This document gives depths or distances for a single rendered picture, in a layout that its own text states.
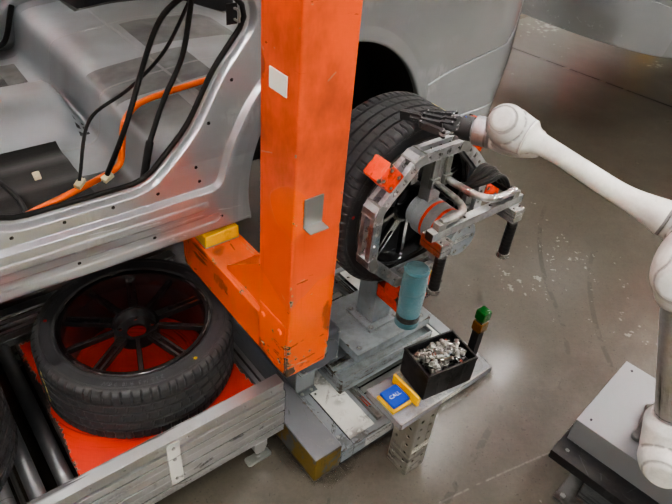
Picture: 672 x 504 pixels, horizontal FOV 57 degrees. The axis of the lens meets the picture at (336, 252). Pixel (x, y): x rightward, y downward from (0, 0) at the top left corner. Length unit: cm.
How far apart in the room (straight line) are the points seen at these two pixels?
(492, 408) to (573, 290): 97
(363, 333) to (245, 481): 72
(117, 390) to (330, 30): 124
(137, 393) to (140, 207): 57
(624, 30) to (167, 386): 342
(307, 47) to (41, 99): 152
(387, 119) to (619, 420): 126
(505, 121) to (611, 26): 272
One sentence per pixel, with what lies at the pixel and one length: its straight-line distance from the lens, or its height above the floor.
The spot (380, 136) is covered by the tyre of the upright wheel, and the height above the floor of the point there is 113.
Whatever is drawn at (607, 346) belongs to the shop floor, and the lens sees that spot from 321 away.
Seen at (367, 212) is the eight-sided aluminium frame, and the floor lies 95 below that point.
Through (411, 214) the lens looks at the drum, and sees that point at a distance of 212.
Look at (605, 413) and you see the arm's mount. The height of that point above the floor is 40.
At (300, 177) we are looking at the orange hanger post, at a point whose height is 126.
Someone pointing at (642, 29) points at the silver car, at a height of 91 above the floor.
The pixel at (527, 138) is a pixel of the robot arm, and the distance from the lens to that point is 174.
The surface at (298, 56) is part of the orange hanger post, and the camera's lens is 138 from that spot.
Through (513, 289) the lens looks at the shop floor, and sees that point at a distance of 331.
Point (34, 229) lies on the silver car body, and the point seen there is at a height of 95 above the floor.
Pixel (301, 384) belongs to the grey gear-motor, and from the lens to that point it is 249.
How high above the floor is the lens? 206
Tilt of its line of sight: 39 degrees down
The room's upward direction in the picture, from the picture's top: 6 degrees clockwise
